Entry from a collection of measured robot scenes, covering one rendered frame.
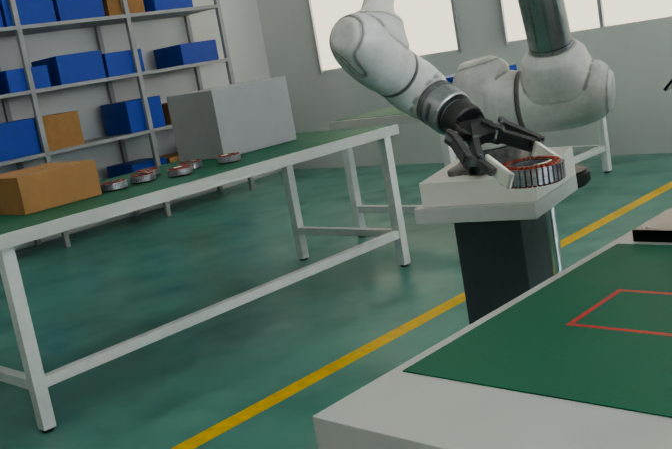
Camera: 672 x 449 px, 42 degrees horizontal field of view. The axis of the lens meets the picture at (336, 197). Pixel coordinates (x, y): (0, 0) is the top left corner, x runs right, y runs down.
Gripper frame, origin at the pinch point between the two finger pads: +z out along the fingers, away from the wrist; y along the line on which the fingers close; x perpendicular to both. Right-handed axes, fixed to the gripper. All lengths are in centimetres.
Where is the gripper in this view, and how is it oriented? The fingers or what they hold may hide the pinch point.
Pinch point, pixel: (529, 169)
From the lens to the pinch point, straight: 154.1
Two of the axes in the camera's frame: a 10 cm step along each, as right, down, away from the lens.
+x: 1.1, -8.3, -5.5
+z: 5.4, 5.1, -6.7
